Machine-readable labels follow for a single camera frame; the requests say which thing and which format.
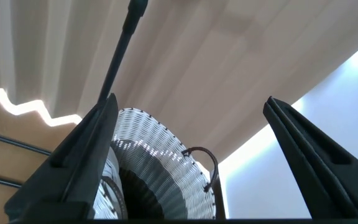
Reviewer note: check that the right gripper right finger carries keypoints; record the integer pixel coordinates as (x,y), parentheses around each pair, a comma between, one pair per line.
(322,174)

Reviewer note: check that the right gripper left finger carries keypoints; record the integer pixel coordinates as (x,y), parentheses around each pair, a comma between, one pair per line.
(73,168)

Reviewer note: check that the white laundry basket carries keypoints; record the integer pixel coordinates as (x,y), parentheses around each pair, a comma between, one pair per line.
(154,137)

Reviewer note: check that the black clothes rack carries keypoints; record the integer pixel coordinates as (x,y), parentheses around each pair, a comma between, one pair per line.
(123,40)

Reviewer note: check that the beige curtain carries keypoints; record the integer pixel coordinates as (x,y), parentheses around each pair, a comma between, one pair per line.
(197,62)

